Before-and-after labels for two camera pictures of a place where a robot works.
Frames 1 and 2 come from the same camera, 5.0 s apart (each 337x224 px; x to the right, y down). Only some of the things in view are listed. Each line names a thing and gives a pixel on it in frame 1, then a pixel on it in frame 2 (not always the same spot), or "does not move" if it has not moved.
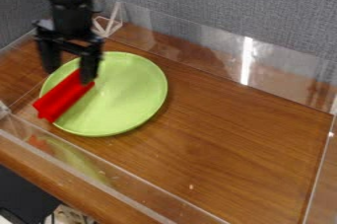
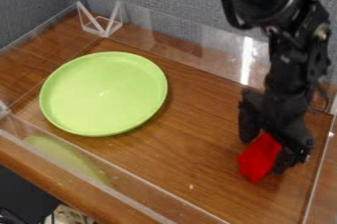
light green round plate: (123, 99) does not move
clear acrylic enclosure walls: (177, 112) does not move
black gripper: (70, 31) to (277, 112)
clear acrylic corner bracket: (106, 26) does not move
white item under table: (65, 215) does not move
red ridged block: (56, 102) to (259, 157)
